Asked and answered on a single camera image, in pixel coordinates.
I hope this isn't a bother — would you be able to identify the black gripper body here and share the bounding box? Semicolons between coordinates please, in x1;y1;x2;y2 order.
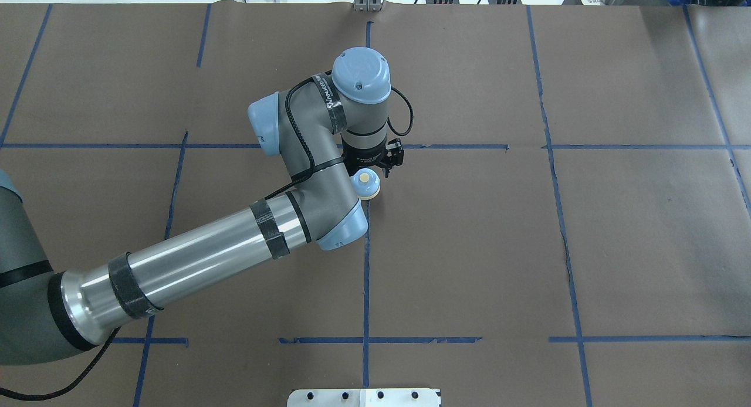
341;131;387;174

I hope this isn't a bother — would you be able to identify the black camera cable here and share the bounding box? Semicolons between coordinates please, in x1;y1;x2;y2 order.
387;86;414;138

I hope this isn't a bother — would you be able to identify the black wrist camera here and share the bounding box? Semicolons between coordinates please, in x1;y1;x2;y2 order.
381;138;404;179

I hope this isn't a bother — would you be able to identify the white pedestal column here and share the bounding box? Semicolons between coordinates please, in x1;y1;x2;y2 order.
287;388;443;406

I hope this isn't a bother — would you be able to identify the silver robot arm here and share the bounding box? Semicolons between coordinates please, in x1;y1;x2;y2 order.
1;47;401;366

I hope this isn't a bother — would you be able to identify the brown paper table mat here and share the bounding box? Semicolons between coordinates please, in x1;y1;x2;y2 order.
2;1;749;406

